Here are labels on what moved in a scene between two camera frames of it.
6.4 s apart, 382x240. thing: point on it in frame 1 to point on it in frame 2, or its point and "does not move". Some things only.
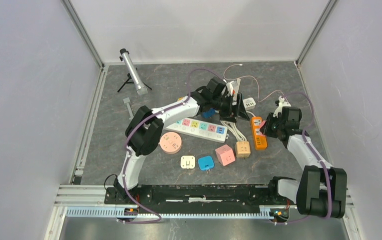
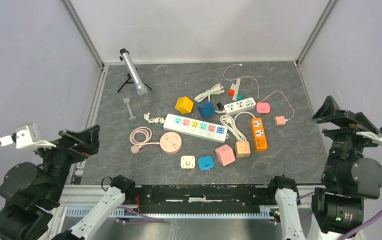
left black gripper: [227, 116] to [89, 141]
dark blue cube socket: [208, 114] does not move
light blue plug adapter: [205, 163] does not move
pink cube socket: [225, 155] does not move
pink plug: [262, 123] to [263, 108]
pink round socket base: [171, 142] does not move
